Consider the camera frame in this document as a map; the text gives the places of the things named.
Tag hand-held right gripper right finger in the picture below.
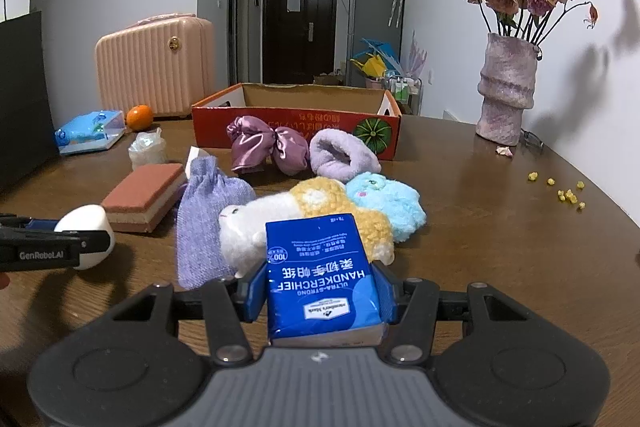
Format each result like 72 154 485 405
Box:
371 259 543 367

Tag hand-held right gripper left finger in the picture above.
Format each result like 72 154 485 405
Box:
112 259 269 367

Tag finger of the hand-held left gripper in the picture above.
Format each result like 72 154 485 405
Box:
0 214 63 237
60 231 116 256

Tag white egg-shaped makeup sponge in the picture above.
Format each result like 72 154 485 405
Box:
54 204 117 270

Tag brown and white sponge block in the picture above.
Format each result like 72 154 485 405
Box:
101 163 187 235

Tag blue tissue packet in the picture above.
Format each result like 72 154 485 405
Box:
265 213 389 348

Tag white and yellow plush toy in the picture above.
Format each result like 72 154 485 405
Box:
219 177 396 280

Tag light blue plush toy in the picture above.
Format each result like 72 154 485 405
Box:
345 172 427 243

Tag lavender knit drawstring pouch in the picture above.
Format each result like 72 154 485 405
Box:
175 157 257 290

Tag clear plastic bag bundle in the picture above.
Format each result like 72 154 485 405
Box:
128 127 167 172

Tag lavender fuzzy sock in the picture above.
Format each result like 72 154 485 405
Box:
309 128 382 182

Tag purple satin scrunchie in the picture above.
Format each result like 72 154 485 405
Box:
226 116 311 176

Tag orange cardboard box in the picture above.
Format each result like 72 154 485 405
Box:
191 83 402 162

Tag blue wet wipes pack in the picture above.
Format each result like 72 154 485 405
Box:
55 110 126 156

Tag black flat panel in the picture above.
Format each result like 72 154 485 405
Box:
0 10 60 192

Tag orange fruit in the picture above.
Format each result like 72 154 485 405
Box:
126 105 153 131

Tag white triangular makeup sponge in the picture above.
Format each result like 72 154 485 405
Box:
186 146 213 180

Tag pink ribbed suitcase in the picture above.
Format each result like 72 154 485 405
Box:
95 13 216 118

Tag scattered yellow crumbs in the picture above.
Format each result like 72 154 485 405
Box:
527 172 587 211

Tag white cart with bottles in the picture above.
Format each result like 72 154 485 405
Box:
382 74 423 115

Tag black eyeglasses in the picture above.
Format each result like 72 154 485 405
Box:
520 129 545 152

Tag pink textured vase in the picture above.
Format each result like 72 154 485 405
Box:
475 33 543 146

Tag purple wing decoration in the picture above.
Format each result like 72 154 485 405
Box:
407 32 429 80

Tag blue folded kite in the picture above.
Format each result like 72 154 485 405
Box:
361 38 401 68

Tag dark brown entrance door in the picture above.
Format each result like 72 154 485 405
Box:
262 0 338 85

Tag grey refrigerator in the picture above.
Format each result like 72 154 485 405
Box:
346 0 408 88

